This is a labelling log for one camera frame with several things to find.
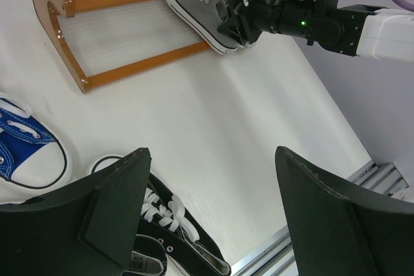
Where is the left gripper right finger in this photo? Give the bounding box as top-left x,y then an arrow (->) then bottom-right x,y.
275,146 -> 413,275

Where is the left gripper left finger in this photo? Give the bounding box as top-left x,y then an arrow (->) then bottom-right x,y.
1,147 -> 151,275

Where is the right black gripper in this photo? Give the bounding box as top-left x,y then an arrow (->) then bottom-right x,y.
217,0 -> 344,45

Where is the grey sneaker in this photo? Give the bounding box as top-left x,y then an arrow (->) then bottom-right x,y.
165,0 -> 239,55
221,0 -> 256,48

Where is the blue sneaker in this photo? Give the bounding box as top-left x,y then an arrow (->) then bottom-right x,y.
0,93 -> 74,204

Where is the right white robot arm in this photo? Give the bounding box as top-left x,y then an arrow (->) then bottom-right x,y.
218,0 -> 413,62

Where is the orange wooden shoe shelf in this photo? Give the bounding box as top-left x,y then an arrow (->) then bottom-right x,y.
33,0 -> 208,92

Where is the black sneaker right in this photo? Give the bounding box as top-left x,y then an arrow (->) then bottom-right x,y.
123,234 -> 168,276

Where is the black sneaker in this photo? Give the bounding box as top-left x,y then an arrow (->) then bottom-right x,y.
123,234 -> 168,276
135,173 -> 232,275

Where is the black sneaker left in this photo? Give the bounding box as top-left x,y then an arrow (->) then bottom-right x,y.
135,173 -> 232,275

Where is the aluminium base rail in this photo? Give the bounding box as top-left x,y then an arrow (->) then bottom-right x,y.
231,161 -> 407,276

